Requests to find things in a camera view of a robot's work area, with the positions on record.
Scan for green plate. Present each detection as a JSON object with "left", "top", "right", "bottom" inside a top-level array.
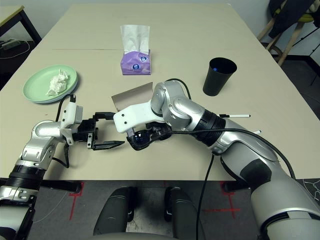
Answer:
[{"left": 23, "top": 64, "right": 79, "bottom": 103}]

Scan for grey robot torso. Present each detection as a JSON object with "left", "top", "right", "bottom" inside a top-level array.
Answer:
[{"left": 91, "top": 232, "right": 176, "bottom": 240}]

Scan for wooden side table black legs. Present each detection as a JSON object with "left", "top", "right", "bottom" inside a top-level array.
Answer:
[{"left": 0, "top": 5, "right": 43, "bottom": 45}]

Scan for wooden chair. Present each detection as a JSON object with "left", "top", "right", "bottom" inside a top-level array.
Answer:
[{"left": 257, "top": 14, "right": 320, "bottom": 66}]

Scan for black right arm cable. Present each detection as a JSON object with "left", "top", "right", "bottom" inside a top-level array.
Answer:
[{"left": 163, "top": 78, "right": 297, "bottom": 240}]

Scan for grey left robot leg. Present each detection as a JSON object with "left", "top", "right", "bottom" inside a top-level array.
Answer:
[{"left": 93, "top": 186, "right": 137, "bottom": 240}]

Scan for black cup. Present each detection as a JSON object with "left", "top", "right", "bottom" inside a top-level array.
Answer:
[{"left": 202, "top": 57, "right": 238, "bottom": 97}]

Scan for white marker black cap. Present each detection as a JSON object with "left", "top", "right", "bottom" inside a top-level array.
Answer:
[{"left": 219, "top": 113, "right": 251, "bottom": 119}]

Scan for dark jacket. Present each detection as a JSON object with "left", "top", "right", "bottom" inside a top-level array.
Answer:
[{"left": 268, "top": 0, "right": 320, "bottom": 38}]

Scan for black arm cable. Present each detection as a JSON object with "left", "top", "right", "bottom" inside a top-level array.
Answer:
[
  {"left": 53, "top": 93, "right": 77, "bottom": 168},
  {"left": 163, "top": 78, "right": 297, "bottom": 240}
]

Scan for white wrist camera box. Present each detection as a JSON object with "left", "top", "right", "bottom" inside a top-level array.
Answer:
[
  {"left": 113, "top": 99, "right": 166, "bottom": 133},
  {"left": 61, "top": 101, "right": 85, "bottom": 146}
]

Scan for yellow green cloth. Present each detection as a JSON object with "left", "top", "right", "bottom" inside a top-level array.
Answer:
[{"left": 298, "top": 13, "right": 316, "bottom": 24}]

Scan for white tissue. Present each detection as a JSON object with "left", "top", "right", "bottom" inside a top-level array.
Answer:
[{"left": 45, "top": 69, "right": 70, "bottom": 97}]

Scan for purple tissue pack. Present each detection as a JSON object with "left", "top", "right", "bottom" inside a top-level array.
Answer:
[{"left": 119, "top": 24, "right": 153, "bottom": 76}]

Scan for black sunglasses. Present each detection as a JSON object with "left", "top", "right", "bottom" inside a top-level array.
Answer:
[{"left": 126, "top": 129, "right": 157, "bottom": 151}]

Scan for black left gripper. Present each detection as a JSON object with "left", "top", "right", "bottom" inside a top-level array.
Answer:
[{"left": 72, "top": 111, "right": 126, "bottom": 152}]

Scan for grey robot leg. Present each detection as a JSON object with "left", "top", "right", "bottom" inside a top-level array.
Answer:
[
  {"left": 163, "top": 186, "right": 208, "bottom": 240},
  {"left": 93, "top": 186, "right": 137, "bottom": 240}
]

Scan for grey glasses case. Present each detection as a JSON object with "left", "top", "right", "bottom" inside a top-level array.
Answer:
[{"left": 111, "top": 81, "right": 154, "bottom": 112}]

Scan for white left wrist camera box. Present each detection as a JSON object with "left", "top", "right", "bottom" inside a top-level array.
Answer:
[{"left": 61, "top": 101, "right": 85, "bottom": 146}]

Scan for black tripod stand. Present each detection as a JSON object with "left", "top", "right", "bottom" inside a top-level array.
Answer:
[{"left": 298, "top": 22, "right": 320, "bottom": 87}]

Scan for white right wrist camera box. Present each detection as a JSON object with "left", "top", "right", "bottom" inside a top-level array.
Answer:
[{"left": 113, "top": 99, "right": 166, "bottom": 133}]

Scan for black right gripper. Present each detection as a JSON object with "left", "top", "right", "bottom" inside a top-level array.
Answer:
[{"left": 126, "top": 121, "right": 174, "bottom": 141}]

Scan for grey right robot leg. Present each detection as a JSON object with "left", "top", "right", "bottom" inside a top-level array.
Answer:
[{"left": 163, "top": 186, "right": 208, "bottom": 240}]

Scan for blue plate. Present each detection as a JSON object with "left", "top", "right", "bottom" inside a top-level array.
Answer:
[{"left": 27, "top": 74, "right": 80, "bottom": 105}]

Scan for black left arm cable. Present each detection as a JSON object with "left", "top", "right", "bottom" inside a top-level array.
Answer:
[{"left": 53, "top": 93, "right": 77, "bottom": 168}]

